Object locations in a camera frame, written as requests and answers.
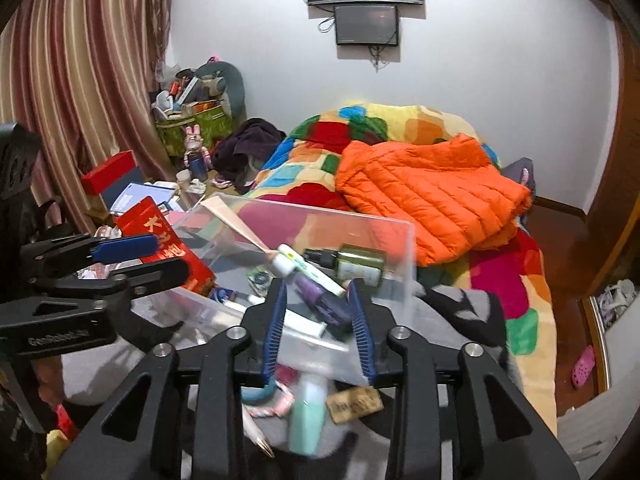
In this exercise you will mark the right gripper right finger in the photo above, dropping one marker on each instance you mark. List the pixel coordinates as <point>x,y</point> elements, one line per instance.
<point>357,299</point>

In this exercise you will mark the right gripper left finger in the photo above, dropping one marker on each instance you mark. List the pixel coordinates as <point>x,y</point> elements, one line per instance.
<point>276,306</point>

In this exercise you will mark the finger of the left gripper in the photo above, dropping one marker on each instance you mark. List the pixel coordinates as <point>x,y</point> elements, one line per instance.
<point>125,248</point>

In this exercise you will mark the purple black tube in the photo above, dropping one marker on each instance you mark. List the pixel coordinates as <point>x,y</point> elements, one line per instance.
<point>332,309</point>

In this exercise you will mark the teal tape roll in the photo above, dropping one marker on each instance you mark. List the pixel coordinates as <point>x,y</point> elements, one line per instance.
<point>260,279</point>

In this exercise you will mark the red foil pouch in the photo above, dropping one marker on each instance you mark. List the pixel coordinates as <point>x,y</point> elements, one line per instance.
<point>146,218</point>

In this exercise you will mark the green glass bottle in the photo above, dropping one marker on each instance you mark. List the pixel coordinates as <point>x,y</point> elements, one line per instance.
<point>350,262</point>

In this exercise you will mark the beige foundation tube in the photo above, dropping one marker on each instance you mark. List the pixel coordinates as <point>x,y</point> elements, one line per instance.
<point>216,206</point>

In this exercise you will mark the mint green tube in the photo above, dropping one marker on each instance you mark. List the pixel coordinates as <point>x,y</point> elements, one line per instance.
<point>308,415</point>

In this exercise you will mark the white decorated pen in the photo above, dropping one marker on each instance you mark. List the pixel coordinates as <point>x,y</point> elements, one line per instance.
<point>255,434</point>

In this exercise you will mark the clear plastic storage bin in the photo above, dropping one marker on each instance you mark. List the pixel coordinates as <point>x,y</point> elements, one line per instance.
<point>248,243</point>

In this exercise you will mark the white blue notebook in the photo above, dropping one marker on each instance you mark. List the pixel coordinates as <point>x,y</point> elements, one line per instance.
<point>134,193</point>

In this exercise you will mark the red box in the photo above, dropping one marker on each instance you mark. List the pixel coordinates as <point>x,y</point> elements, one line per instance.
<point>107,173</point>

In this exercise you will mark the wooden tag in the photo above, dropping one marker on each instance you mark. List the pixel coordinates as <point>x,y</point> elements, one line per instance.
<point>353,403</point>

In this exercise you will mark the rabbit figurine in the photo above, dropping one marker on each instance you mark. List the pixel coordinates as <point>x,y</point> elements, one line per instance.
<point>196,156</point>

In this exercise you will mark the colourful patchwork duvet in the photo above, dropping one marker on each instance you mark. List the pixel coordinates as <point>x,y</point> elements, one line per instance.
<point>302,171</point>

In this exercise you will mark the orange puffer jacket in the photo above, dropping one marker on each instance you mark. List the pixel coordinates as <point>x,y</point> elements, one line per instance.
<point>451,193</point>

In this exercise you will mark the dark clothes pile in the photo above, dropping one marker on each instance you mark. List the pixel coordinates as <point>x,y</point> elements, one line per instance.
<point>240,156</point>

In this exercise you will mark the green storage basket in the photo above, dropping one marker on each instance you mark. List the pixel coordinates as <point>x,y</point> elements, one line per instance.
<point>214,124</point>

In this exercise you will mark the grey green neck pillow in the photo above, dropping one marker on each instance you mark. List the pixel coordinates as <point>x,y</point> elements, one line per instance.
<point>225,84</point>

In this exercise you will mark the striped curtain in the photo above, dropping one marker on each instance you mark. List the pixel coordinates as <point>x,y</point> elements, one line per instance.
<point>80,73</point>

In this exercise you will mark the pink slipper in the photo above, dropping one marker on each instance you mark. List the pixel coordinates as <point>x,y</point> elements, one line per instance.
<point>583,367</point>

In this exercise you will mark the small wall monitor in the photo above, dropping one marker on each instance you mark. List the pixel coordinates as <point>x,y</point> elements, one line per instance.
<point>369,25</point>

